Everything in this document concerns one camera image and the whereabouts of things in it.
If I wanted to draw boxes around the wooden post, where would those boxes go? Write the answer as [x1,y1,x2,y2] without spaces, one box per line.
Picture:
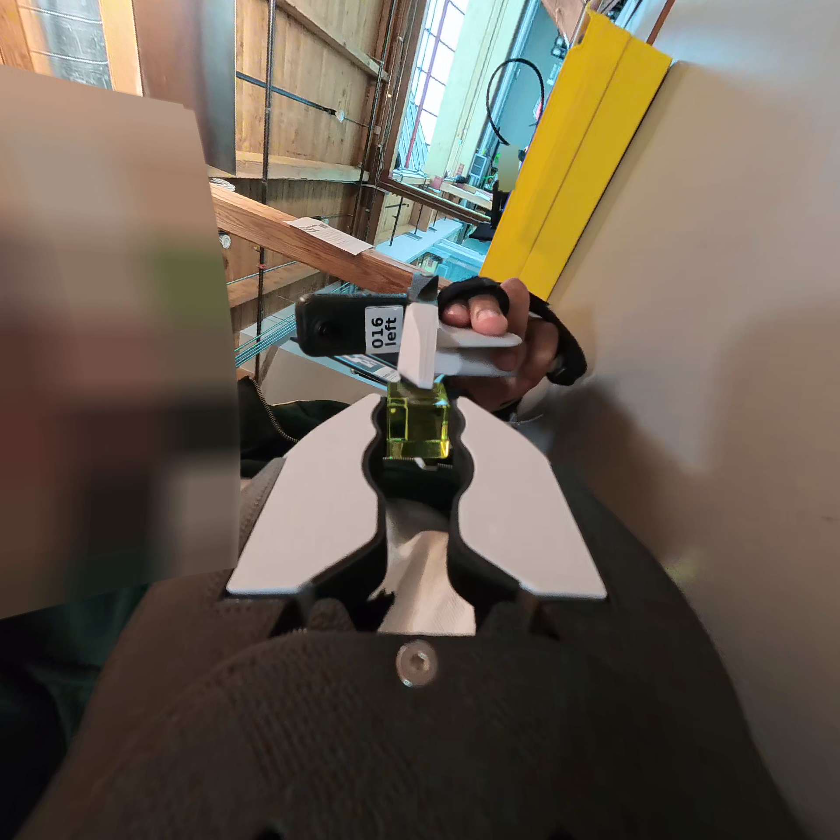
[210,184,421,296]

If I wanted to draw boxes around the silver metal duct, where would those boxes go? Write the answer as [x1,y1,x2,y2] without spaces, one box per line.
[134,0,237,177]

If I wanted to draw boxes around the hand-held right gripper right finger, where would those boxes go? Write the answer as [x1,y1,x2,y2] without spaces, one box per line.
[449,395,609,614]

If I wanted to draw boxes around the brown wooden board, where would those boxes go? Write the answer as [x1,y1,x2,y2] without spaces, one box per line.
[538,0,592,43]

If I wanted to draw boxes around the person's left hand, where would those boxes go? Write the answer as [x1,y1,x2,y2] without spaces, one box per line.
[438,277,560,414]

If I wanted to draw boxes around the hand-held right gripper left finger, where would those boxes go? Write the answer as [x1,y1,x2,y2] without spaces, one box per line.
[226,392,388,614]

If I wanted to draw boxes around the large yellow plastic bin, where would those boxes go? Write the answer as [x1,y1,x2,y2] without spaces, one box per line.
[479,10,673,299]

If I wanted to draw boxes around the framed black-white marker poster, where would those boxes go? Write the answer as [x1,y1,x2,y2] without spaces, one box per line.
[341,353,403,385]

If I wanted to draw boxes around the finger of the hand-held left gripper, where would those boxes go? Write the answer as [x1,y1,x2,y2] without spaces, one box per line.
[397,301,441,391]

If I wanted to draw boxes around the black cable loop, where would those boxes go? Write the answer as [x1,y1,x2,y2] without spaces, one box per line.
[487,58,546,142]

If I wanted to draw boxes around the green transparent cube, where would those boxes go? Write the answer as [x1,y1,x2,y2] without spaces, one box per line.
[386,384,454,460]

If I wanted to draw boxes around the large window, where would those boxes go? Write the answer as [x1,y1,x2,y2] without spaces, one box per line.
[390,0,500,191]

